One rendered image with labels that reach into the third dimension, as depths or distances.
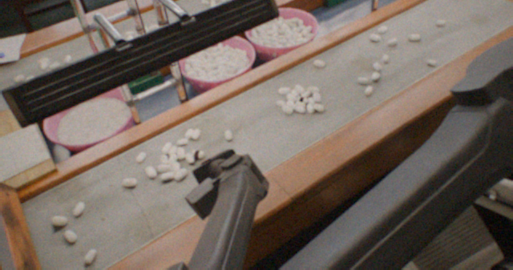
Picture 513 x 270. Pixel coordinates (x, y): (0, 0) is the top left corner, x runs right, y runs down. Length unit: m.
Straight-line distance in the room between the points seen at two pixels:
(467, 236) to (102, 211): 1.00
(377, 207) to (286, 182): 0.68
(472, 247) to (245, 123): 0.73
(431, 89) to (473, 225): 0.42
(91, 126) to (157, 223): 0.43
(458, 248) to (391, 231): 1.00
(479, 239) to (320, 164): 0.54
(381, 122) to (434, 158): 0.80
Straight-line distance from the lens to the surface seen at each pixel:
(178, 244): 0.95
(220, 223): 0.54
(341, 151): 1.07
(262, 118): 1.19
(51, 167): 1.19
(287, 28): 1.57
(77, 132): 1.33
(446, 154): 0.36
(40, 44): 1.74
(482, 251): 1.35
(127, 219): 1.05
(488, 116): 0.38
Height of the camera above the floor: 1.57
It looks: 45 degrees down
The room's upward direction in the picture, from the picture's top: 5 degrees counter-clockwise
